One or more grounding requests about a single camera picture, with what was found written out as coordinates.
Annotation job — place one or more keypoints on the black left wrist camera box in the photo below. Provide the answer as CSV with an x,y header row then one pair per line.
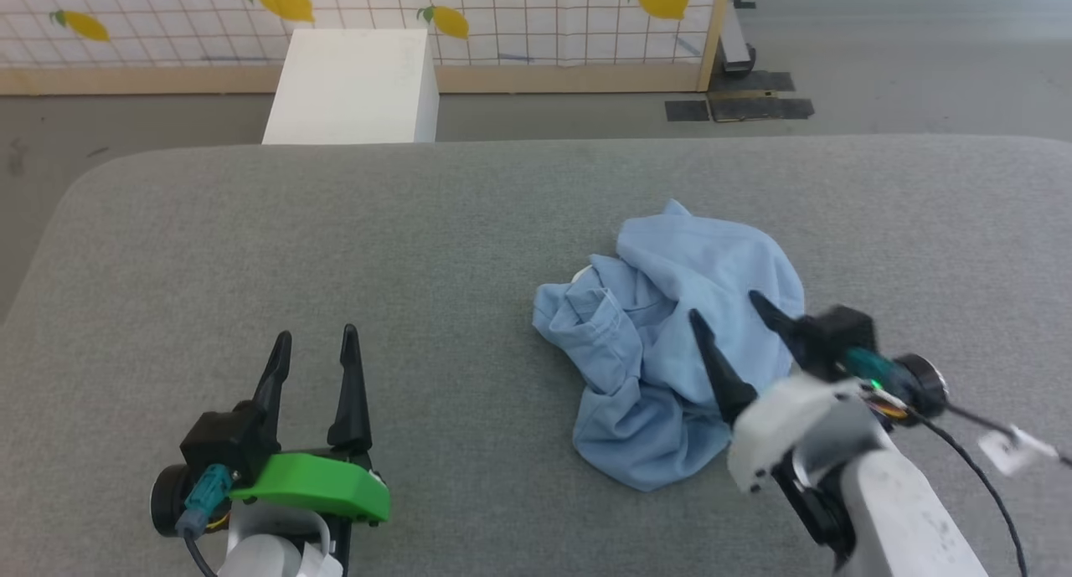
x,y
222,443

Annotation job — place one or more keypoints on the white box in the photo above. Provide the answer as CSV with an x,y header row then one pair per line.
x,y
356,87

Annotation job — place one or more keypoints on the small black floor mat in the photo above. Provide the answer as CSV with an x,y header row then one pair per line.
x,y
687,110

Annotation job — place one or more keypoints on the grey metal stand foot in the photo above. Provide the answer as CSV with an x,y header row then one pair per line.
x,y
735,45

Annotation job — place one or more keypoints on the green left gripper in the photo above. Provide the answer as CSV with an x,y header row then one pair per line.
x,y
322,481

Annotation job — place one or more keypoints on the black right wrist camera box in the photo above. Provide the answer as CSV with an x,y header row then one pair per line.
x,y
842,334

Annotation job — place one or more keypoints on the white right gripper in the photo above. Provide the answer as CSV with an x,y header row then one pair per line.
x,y
787,422

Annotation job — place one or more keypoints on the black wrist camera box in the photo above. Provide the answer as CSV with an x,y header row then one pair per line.
x,y
842,334
222,443

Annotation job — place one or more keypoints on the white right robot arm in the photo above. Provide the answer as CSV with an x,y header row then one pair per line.
x,y
896,510

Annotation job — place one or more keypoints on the light blue t-shirt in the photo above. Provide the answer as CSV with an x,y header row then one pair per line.
x,y
670,309

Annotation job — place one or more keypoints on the wide black floor mat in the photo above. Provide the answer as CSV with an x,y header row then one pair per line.
x,y
762,109

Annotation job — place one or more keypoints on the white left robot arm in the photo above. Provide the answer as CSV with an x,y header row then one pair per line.
x,y
268,552

